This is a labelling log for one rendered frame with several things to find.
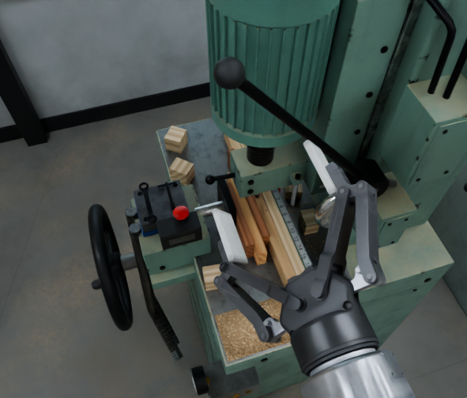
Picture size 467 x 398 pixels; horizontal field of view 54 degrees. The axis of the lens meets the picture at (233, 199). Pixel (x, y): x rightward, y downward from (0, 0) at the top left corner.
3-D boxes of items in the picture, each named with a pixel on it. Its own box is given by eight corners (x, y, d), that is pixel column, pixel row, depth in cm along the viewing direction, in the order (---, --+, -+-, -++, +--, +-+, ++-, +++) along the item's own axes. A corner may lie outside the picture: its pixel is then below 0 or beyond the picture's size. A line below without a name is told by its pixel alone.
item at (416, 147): (378, 152, 78) (405, 84, 65) (425, 140, 79) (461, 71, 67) (403, 190, 73) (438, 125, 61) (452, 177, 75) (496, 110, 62)
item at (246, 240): (223, 197, 103) (222, 183, 98) (231, 196, 103) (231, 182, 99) (245, 258, 94) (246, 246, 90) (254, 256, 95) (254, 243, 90)
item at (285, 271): (224, 138, 113) (224, 127, 109) (231, 137, 113) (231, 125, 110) (318, 370, 82) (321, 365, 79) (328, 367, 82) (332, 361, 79)
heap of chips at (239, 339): (214, 316, 88) (213, 308, 84) (283, 294, 90) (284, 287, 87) (227, 362, 83) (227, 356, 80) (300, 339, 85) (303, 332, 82)
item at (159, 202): (135, 201, 95) (129, 185, 91) (186, 188, 97) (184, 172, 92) (148, 255, 88) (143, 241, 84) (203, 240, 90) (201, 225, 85)
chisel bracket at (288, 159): (229, 176, 96) (229, 150, 89) (292, 160, 98) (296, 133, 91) (240, 204, 92) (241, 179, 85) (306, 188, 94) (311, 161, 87)
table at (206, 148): (122, 153, 118) (117, 137, 113) (235, 127, 123) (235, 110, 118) (177, 393, 85) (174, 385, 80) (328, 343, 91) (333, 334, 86)
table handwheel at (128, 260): (72, 185, 95) (99, 324, 84) (167, 163, 98) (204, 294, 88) (100, 230, 121) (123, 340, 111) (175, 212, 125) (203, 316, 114)
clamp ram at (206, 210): (191, 208, 101) (188, 183, 93) (224, 199, 102) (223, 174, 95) (202, 242, 96) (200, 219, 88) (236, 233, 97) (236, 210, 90)
